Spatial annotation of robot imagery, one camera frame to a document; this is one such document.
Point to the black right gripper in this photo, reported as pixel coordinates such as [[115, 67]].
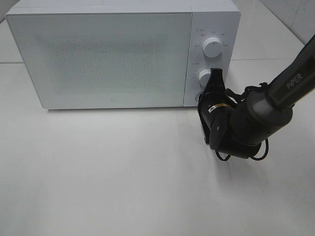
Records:
[[214, 108]]

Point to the round white door button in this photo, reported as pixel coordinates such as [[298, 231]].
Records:
[[198, 96]]

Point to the white microwave door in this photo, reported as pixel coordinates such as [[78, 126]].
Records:
[[105, 60]]

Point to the white microwave oven body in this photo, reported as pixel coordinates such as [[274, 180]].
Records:
[[208, 17]]

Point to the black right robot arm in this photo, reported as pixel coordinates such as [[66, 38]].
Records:
[[240, 124]]

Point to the white microwave knob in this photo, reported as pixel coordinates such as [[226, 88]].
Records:
[[212, 46], [204, 76]]

